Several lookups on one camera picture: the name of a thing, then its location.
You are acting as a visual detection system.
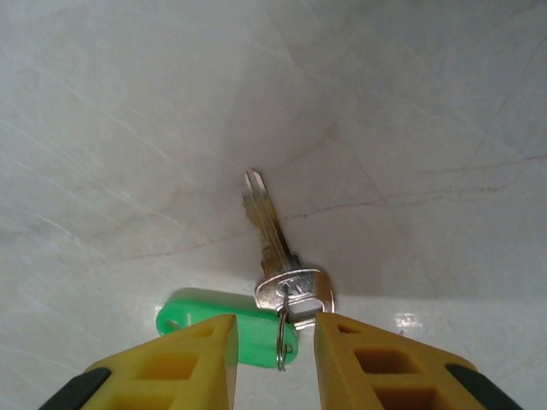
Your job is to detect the silver key with green tag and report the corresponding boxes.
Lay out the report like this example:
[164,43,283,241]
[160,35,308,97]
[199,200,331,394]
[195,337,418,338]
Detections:
[154,168,337,372]

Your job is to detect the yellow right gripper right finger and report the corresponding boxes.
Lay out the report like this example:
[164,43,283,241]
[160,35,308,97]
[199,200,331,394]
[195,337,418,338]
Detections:
[313,311,526,410]

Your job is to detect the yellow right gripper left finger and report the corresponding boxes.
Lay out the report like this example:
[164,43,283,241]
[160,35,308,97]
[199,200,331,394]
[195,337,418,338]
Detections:
[40,313,239,410]

